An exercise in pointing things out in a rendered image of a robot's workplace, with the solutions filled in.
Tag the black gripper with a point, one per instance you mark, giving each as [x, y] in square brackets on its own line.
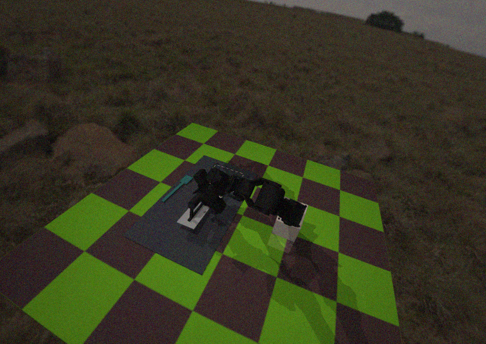
[201, 179]

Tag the dark grey flat mat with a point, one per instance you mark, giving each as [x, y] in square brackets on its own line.
[159, 231]

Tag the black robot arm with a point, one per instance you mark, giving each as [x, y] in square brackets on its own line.
[270, 198]

